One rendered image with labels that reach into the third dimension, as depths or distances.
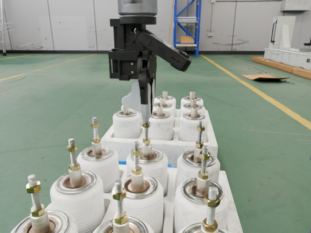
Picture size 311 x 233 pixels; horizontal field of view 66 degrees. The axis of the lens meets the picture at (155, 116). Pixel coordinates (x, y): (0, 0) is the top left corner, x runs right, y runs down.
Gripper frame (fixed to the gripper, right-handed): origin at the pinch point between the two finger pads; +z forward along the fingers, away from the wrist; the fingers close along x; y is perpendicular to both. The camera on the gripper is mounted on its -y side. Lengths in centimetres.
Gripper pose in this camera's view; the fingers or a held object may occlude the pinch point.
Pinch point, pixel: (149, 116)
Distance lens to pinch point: 52.4
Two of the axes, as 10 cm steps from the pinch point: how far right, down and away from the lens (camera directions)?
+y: -9.8, -0.7, 1.9
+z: 0.0, 9.5, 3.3
